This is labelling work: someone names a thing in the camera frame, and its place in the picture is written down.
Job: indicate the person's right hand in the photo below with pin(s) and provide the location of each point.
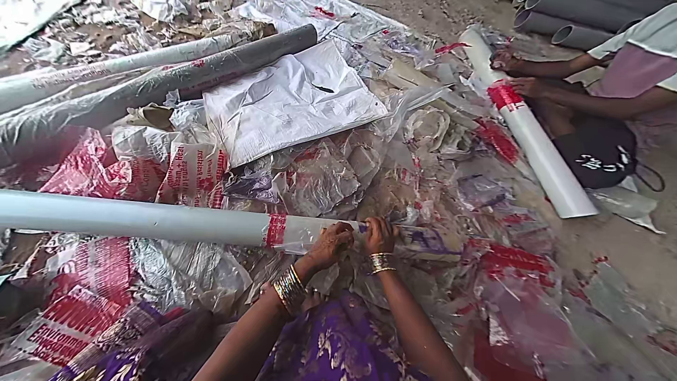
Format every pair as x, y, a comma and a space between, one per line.
380, 242

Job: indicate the person's left hand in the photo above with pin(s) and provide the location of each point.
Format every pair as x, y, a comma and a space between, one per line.
323, 250

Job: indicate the person's right fingers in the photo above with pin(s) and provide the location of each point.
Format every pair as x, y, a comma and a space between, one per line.
378, 227

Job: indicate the person's left fingers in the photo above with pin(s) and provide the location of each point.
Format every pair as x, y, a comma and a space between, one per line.
344, 234

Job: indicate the long pale plastic-wrapped pipe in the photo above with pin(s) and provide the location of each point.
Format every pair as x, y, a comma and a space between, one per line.
158, 219

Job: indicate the person's right forearm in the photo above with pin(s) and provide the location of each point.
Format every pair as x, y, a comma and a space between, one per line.
411, 317

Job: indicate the person's left forearm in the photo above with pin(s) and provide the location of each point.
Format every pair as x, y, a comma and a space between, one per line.
248, 331

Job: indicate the pile of plastic film scraps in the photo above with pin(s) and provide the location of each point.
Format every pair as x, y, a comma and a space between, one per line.
317, 180

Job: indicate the person's legs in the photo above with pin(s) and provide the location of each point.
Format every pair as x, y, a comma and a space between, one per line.
333, 344

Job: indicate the white woven sack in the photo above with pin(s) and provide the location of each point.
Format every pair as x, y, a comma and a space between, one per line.
291, 100

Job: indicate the small dark strip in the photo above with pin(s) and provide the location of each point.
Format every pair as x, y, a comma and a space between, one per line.
322, 89

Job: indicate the white pipe with red band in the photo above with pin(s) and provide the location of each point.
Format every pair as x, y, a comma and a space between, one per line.
545, 153

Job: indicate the grey pipe in clear film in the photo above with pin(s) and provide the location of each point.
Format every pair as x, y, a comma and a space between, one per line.
211, 71

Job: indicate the black cloth with white print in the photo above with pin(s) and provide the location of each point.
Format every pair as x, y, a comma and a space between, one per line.
592, 153

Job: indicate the crumpled white sheet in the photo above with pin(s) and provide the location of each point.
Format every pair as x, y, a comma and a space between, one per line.
285, 13

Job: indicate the white pipe with red print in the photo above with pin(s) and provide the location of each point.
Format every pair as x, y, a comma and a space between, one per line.
143, 59

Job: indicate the stack of grey pipes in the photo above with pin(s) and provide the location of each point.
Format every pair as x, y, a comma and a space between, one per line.
582, 18

